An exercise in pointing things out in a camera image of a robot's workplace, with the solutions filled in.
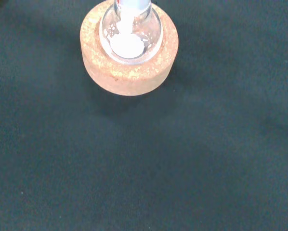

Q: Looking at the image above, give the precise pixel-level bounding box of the glass round-bottom flask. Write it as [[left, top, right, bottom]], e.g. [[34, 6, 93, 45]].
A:
[[99, 0, 163, 65]]

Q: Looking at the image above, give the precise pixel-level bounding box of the black bench cloth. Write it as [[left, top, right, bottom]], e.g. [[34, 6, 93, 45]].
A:
[[0, 0, 288, 231]]

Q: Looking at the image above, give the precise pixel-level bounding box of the brown cork ring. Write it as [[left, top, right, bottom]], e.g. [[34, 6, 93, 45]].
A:
[[79, 0, 179, 97]]

